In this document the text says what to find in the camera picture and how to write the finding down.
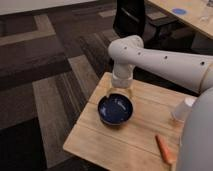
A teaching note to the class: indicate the clear drinking glass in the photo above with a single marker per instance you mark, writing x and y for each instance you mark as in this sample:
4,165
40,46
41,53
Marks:
207,10

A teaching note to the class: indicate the blue round coaster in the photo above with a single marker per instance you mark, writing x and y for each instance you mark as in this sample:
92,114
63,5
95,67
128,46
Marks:
179,11

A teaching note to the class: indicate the orange carrot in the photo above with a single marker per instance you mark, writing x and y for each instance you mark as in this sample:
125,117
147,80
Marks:
164,150

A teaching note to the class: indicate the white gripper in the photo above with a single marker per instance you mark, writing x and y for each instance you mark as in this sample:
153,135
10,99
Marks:
120,83

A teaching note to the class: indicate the light wooden desk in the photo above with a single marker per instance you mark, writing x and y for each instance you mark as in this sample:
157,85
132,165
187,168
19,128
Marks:
192,17

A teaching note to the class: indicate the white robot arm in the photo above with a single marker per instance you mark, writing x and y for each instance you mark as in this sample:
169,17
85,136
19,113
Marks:
191,71

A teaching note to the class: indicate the dark blue bowl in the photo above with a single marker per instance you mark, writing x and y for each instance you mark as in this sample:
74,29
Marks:
115,109

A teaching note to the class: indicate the black office chair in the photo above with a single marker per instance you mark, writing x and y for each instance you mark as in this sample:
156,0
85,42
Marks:
132,16

